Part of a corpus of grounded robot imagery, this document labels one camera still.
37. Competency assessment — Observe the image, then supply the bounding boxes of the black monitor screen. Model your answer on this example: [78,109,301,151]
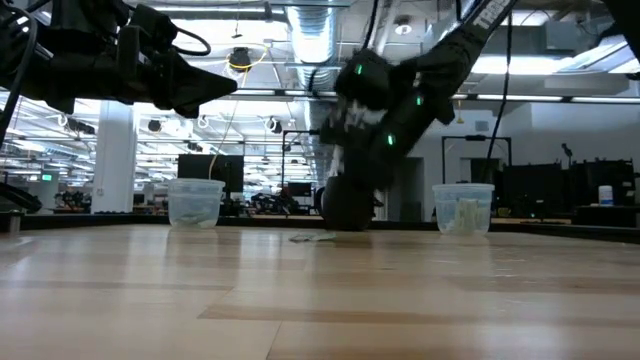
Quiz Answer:
[176,153,246,194]

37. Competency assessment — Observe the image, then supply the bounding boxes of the yellow hanging cable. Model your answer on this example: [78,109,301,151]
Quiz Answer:
[207,44,271,181]

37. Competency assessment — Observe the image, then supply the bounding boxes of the black stand frame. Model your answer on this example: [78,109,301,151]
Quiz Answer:
[281,128,357,217]
[441,133,513,186]

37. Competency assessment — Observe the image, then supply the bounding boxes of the white pillar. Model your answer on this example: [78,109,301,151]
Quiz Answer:
[91,107,139,215]

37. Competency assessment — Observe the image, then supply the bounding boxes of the black cabinets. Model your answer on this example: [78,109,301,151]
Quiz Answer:
[499,158,637,207]

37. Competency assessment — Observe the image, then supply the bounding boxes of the black mug yellow inside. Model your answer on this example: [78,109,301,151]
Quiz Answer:
[314,174,376,232]

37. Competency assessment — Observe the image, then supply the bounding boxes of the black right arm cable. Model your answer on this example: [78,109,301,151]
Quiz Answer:
[482,14,514,184]

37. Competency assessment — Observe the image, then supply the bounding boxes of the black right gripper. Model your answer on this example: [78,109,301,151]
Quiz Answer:
[319,94,441,194]

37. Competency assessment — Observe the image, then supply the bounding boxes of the black overhead camera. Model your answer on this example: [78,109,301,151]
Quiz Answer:
[228,46,253,74]

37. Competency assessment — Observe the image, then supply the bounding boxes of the silver ventilation duct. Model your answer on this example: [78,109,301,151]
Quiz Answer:
[285,0,342,176]

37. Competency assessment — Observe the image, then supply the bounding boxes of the overhead light bar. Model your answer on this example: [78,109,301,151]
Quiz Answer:
[229,87,640,105]

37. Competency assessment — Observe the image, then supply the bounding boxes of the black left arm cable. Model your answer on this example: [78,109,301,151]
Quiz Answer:
[0,4,212,149]

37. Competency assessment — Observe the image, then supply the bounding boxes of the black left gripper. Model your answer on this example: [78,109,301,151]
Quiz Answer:
[49,4,238,120]

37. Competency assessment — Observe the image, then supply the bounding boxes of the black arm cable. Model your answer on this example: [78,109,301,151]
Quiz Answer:
[0,4,212,149]
[482,14,514,184]

